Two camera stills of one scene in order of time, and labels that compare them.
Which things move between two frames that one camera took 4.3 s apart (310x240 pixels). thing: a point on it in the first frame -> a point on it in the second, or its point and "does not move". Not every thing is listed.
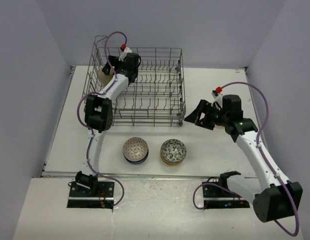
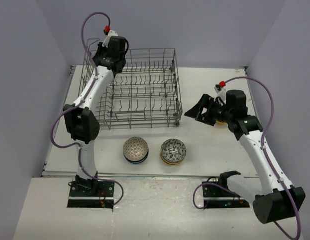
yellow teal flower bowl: [172, 164] does not move
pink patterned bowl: [173, 150] does not move
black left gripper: [114, 62] -> [100, 49]
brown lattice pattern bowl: [135, 149] does not move
